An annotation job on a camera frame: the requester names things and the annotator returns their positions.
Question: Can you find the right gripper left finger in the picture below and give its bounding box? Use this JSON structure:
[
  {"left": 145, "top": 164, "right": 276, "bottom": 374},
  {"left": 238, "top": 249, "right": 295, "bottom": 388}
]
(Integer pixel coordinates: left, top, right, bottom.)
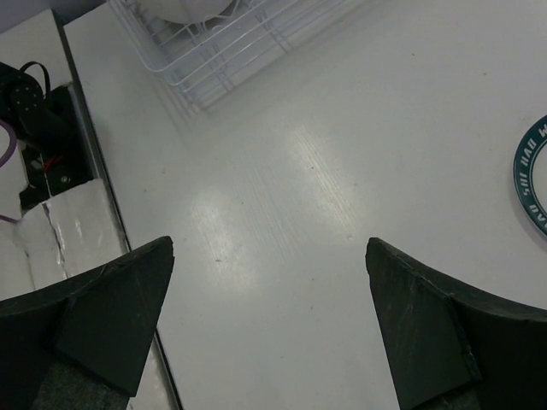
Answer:
[{"left": 1, "top": 236, "right": 174, "bottom": 409}]

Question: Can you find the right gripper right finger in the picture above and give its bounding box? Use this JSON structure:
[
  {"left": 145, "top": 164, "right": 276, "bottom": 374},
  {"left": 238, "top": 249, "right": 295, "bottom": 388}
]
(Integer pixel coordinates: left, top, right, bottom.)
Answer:
[{"left": 365, "top": 237, "right": 546, "bottom": 409}]

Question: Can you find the green rim lettered plate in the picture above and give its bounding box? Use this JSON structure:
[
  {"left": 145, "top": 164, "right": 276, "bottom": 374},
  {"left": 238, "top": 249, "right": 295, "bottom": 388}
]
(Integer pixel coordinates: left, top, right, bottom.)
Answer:
[{"left": 512, "top": 116, "right": 546, "bottom": 236}]

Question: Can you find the green red ring plate front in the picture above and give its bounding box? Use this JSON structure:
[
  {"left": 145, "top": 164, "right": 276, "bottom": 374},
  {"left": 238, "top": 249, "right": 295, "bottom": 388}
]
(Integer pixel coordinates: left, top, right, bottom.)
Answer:
[{"left": 138, "top": 0, "right": 232, "bottom": 25}]

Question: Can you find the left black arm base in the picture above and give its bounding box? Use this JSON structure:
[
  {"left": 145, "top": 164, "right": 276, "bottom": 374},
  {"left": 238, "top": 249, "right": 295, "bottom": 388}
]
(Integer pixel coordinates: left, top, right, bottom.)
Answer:
[{"left": 1, "top": 61, "right": 94, "bottom": 211}]

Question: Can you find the silver tape sheet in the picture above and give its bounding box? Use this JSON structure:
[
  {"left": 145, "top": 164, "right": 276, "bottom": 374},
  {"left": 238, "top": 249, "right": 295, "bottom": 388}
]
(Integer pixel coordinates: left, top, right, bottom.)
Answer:
[{"left": 1, "top": 179, "right": 126, "bottom": 300}]

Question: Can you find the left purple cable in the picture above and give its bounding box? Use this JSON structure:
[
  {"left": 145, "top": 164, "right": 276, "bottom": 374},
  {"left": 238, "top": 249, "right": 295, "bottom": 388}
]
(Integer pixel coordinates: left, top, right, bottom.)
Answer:
[{"left": 0, "top": 118, "right": 21, "bottom": 223}]

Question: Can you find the white wire dish rack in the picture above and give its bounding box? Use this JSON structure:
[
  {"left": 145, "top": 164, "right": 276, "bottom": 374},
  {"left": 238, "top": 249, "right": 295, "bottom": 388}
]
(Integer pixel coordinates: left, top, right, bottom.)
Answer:
[{"left": 109, "top": 1, "right": 356, "bottom": 112}]

